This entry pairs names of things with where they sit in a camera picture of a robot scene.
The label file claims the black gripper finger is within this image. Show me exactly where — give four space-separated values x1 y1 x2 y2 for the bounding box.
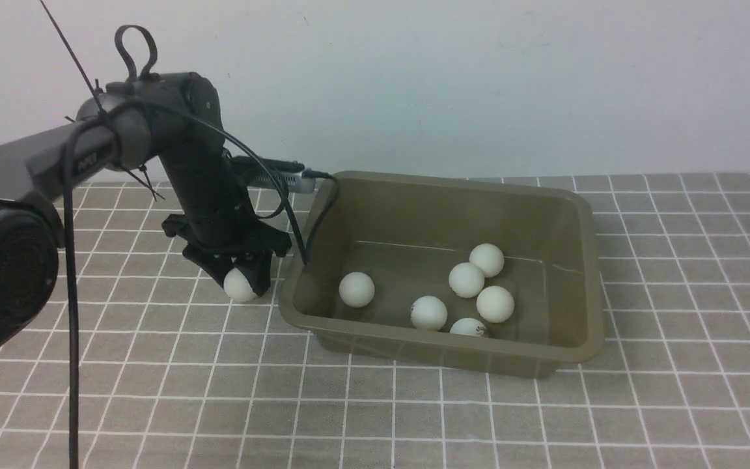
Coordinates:
239 253 273 297

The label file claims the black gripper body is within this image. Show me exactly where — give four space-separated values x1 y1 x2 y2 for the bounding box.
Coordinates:
161 214 292 259

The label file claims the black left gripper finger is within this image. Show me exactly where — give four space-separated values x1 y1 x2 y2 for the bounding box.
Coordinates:
184 244 232 287

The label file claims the white ping-pong ball with logo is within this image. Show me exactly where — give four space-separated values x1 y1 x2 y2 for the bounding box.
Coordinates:
449 317 489 337

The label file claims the olive green plastic bin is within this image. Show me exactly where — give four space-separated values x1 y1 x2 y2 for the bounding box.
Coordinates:
279 171 605 379

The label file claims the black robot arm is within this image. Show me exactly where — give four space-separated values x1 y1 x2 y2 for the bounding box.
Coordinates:
0 72 292 347

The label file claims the grey grid-pattern tablecloth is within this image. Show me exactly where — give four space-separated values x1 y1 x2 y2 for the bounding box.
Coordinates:
0 172 750 469

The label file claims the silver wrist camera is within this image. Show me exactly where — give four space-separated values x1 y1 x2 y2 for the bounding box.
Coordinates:
229 156 331 195

